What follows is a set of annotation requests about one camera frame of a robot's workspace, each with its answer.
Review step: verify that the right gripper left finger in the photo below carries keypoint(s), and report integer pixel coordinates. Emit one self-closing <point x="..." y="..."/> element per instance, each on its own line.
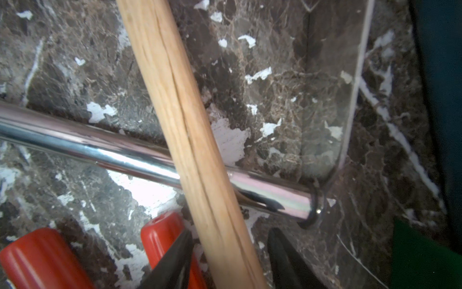
<point x="173" y="270"/>

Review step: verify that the wooden handled small hoe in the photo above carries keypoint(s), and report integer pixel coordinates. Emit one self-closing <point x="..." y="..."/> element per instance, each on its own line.
<point x="173" y="90"/>

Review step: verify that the green hoe with red grip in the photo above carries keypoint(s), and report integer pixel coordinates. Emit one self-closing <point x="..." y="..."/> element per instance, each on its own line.
<point x="421" y="263"/>

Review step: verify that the teal plastic storage box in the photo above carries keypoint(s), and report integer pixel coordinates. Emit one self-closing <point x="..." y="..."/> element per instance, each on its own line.
<point x="438" y="30"/>

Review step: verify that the chrome tool with blue grip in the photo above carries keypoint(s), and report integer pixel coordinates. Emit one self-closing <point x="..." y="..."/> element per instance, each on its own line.
<point x="143" y="160"/>

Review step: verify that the black shovel with red grip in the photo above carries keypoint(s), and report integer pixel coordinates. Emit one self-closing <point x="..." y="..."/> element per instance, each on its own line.
<point x="43" y="260"/>

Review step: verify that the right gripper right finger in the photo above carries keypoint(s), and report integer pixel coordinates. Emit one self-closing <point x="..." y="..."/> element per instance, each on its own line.
<point x="289" y="269"/>

